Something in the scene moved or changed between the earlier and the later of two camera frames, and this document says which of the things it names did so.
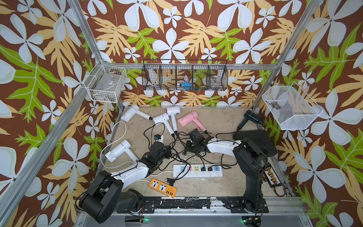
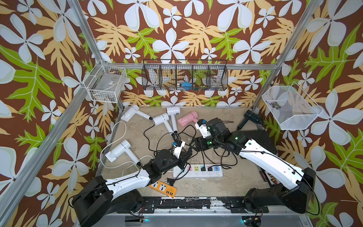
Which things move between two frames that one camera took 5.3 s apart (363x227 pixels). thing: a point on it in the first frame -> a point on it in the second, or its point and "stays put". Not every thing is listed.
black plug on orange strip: (170, 181) stays put
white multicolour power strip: (197, 171) stays put
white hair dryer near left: (121, 149) stays put
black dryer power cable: (210, 168) -> (221, 156)
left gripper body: (165, 153) -> (179, 161)
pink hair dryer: (190, 117) stays put
